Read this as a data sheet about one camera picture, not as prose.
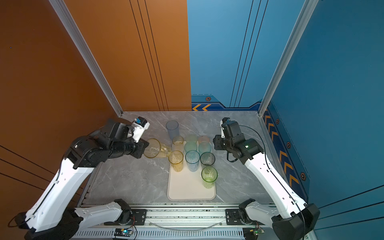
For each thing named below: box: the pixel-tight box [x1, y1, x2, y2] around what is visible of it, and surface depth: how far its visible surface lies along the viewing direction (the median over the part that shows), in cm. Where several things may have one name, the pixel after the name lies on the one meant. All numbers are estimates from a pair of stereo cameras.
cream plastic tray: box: [167, 159, 217, 201], surface depth 85 cm
